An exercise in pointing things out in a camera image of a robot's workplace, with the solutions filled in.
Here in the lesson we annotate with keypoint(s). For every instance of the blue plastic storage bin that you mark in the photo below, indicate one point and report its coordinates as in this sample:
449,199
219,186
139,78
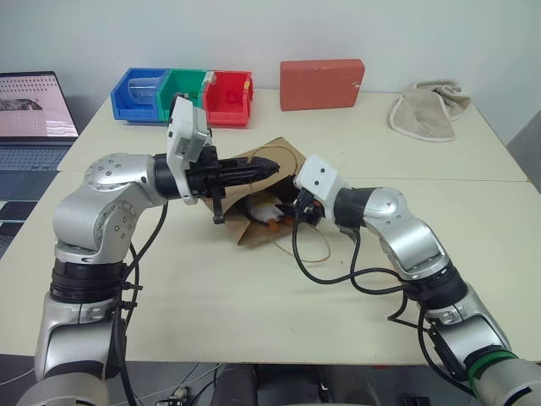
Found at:
135,108

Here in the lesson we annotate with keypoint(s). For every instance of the beige folded towel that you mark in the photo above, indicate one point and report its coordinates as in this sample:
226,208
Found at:
422,114

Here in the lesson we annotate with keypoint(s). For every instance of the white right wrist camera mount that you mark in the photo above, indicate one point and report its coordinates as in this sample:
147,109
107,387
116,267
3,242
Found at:
318,175

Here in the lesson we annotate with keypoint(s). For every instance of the open laptop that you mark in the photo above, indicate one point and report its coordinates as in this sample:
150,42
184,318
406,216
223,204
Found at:
29,110

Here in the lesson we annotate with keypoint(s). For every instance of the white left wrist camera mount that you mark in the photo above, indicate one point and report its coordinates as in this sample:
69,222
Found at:
182,127

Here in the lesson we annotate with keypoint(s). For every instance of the red plastic storage bin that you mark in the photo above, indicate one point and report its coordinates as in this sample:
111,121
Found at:
226,114

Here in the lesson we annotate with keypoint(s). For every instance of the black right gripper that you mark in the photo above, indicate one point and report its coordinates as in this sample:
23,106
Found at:
312,209

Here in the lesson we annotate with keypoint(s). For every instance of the penguin plush toy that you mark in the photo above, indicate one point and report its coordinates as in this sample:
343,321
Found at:
264,211

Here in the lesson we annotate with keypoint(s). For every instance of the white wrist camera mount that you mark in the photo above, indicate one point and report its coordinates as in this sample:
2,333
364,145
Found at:
318,175
182,127

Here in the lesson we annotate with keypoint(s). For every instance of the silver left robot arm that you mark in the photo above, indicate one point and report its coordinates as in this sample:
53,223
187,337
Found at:
89,211

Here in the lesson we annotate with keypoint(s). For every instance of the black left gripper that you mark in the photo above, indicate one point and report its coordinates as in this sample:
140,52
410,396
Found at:
205,175

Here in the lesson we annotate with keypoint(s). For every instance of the red-brown rectangular block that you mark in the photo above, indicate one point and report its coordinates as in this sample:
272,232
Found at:
321,84

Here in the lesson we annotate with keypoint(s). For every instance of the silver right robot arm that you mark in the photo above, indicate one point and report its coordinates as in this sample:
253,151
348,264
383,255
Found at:
406,241

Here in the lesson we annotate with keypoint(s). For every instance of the green plastic storage bin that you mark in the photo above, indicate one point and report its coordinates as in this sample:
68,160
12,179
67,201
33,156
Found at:
181,86

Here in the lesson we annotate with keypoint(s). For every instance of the grey rounded shape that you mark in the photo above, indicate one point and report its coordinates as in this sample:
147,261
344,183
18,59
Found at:
234,387

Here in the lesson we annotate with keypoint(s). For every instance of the black flat device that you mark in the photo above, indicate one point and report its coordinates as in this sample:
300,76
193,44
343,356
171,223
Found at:
7,237

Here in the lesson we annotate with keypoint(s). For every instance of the clear plastic cup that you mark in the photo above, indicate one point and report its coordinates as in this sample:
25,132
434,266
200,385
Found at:
143,91

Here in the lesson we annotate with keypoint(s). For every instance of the brown paper bag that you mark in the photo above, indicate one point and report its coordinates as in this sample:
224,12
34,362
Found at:
236,228

